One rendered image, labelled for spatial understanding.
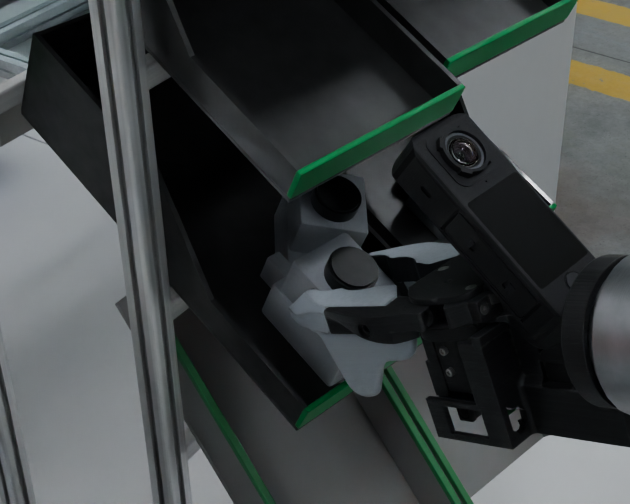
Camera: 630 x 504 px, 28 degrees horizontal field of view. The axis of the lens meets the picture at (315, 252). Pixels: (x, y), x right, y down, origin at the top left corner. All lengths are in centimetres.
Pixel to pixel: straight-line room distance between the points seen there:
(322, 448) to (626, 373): 39
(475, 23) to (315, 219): 16
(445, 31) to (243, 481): 32
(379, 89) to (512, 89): 156
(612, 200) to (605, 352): 267
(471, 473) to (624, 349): 46
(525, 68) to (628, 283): 177
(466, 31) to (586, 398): 30
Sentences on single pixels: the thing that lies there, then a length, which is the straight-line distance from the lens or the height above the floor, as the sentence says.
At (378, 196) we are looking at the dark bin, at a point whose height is 122.
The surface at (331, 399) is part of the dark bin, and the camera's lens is 74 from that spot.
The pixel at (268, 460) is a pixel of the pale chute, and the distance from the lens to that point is 88.
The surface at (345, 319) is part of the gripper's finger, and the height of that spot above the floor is 130.
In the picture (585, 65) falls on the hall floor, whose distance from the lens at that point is 386.
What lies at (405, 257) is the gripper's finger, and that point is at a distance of 70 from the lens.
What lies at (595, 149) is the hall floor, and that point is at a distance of 343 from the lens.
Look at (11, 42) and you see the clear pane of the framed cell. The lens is 189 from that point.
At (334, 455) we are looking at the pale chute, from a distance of 90.
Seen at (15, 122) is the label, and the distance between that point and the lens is 90.
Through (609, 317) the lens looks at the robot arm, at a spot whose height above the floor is 137.
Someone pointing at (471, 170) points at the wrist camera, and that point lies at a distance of 60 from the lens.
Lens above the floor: 170
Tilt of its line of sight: 35 degrees down
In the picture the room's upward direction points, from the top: 1 degrees counter-clockwise
